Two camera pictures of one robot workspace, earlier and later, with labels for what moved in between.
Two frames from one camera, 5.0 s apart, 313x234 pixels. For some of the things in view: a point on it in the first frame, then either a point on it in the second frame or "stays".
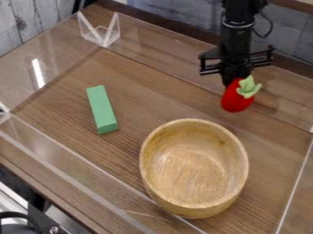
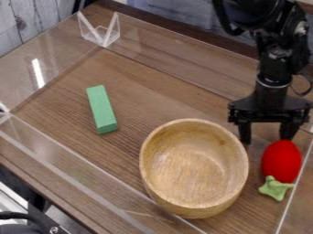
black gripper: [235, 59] → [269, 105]
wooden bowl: [193, 164] stays
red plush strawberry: [239, 93] → [281, 163]
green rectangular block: [105, 116] stays
